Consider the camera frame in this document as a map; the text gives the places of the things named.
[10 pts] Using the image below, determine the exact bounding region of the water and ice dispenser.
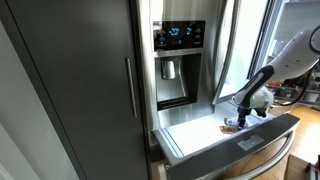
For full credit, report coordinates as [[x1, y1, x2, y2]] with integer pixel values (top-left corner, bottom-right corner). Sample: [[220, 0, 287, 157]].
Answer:
[[152, 20, 207, 112]]

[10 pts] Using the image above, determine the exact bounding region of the clear door bin with bottles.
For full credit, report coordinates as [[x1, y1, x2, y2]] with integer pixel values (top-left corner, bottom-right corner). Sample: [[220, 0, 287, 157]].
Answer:
[[264, 79, 320, 108]]

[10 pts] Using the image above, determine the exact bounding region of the curved freezer drawer handle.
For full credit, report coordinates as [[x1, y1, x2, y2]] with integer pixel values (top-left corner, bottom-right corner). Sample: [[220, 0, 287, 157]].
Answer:
[[229, 129, 296, 180]]

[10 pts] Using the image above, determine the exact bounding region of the steel cabinet handle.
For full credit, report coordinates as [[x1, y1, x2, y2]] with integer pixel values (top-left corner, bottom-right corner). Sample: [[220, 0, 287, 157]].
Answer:
[[124, 57, 138, 119]]

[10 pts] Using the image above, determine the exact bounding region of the open white fridge door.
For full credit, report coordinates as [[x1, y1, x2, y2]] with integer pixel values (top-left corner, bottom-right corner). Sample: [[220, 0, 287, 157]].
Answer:
[[246, 0, 320, 108]]

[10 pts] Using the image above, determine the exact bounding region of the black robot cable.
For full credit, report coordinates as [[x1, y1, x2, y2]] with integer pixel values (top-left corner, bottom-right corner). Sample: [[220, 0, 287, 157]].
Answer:
[[279, 24, 320, 107]]

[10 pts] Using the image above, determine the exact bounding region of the lit fridge interior cabinet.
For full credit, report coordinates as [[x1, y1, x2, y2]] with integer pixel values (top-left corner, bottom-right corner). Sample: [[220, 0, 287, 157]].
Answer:
[[213, 0, 288, 104]]

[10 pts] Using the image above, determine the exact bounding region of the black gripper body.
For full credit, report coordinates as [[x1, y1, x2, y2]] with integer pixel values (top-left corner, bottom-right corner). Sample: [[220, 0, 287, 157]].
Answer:
[[236, 106, 251, 118]]

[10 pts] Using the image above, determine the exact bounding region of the brown cardboard box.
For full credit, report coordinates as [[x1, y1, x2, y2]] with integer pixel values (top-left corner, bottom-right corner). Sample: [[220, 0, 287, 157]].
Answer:
[[283, 153, 320, 180]]

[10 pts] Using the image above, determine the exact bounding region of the stainless freezer drawer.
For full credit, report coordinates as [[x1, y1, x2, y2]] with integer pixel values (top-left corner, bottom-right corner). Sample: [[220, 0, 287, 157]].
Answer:
[[151, 99, 301, 180]]

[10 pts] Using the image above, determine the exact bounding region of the dark grey tall cabinet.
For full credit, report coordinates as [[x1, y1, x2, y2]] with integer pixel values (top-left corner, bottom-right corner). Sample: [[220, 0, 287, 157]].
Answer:
[[0, 0, 151, 180]]

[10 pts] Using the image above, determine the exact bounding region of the long steel fridge door handle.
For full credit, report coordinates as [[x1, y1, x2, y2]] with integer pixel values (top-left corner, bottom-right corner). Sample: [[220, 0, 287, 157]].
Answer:
[[211, 0, 243, 105]]

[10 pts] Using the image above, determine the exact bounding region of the small jar with red lid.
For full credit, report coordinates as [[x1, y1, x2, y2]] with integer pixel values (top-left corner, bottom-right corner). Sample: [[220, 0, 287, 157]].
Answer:
[[266, 82, 280, 98]]

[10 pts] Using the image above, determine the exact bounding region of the stainless fridge door with dispenser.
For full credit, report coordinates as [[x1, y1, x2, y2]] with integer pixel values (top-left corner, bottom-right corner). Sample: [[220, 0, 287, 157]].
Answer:
[[136, 0, 243, 134]]

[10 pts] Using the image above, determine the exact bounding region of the white label sticker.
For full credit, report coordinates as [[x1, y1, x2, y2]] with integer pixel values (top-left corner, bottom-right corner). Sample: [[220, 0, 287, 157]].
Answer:
[[237, 134, 265, 152]]

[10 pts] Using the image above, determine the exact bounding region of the red green tomato packet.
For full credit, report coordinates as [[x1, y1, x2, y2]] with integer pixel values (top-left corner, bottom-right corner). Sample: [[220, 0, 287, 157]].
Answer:
[[219, 125, 238, 135]]

